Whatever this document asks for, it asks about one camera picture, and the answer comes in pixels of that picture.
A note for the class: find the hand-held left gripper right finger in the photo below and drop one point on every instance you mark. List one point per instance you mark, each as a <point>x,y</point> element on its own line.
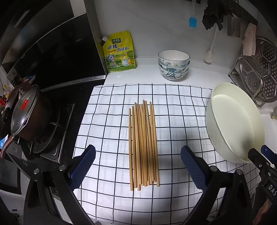
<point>192,167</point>

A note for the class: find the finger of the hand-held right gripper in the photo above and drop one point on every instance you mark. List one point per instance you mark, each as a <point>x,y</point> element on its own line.
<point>256,156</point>
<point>267,149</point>

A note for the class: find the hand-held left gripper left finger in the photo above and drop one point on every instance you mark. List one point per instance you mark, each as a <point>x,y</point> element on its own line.
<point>83,164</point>

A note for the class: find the bundle of wooden chopsticks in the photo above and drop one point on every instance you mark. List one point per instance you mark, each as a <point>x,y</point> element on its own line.
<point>140,151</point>

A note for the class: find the black gas stove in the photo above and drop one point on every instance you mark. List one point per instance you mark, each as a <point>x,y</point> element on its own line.
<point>56,138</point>

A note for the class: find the black grid white cloth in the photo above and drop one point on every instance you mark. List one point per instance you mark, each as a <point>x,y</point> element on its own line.
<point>108,129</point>

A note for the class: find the dark brown cooking pot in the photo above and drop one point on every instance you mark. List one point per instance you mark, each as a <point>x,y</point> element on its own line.
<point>41,121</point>

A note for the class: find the black built-in appliance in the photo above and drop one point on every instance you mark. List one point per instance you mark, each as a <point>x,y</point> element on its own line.
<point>10,173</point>

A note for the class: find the small perforated steamer plate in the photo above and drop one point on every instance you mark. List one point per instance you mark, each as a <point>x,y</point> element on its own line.
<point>251,77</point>

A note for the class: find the glass pot lid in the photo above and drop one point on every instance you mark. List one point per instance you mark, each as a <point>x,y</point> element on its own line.
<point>23,108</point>

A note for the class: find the large perforated steamer plate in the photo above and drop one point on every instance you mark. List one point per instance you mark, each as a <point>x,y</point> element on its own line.
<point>269,65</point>

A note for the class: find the floral ceramic bowl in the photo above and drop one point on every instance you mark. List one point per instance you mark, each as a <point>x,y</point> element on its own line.
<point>173,75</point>
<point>173,67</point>
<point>173,56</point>

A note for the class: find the cluster of condiment bottles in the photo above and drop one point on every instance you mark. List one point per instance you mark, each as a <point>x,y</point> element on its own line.
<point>9,88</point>

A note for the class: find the pink hanging cloth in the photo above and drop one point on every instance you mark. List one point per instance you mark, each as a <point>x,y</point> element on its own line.
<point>248,41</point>

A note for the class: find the white dish brush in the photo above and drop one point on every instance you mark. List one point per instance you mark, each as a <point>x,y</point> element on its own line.
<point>208,56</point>

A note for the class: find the yellow seasoning pouch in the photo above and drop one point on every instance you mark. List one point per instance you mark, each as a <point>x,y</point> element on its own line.
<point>119,54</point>

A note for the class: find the black range hood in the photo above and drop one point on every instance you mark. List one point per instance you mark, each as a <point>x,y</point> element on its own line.
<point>54,43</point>

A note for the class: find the grey hanging tool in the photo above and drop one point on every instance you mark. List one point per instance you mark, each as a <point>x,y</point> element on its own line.
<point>233,24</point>

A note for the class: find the dark hanging cloth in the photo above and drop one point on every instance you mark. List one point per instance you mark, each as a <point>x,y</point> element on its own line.
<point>213,17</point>

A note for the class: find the blue silicone brush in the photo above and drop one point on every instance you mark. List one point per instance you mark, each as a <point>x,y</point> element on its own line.
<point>192,22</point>

